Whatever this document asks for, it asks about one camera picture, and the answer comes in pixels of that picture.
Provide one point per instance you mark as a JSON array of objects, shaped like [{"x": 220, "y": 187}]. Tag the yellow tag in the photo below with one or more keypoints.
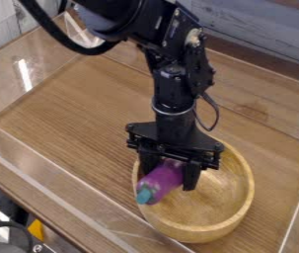
[{"x": 36, "y": 229}]

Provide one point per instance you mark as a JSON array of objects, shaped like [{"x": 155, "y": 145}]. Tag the clear acrylic corner bracket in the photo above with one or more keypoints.
[{"x": 77, "y": 33}]

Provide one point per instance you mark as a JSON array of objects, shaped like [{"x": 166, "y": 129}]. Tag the purple toy eggplant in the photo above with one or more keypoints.
[{"x": 159, "y": 182}]

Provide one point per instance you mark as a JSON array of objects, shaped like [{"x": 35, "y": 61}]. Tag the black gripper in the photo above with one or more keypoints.
[{"x": 195, "y": 148}]

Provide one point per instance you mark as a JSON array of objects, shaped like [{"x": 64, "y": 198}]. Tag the brown wooden bowl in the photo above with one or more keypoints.
[{"x": 203, "y": 215}]

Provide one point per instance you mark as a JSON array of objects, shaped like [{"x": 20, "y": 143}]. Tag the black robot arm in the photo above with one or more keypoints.
[{"x": 168, "y": 34}]

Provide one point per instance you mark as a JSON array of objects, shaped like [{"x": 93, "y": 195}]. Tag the clear acrylic front wall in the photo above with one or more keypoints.
[{"x": 63, "y": 199}]

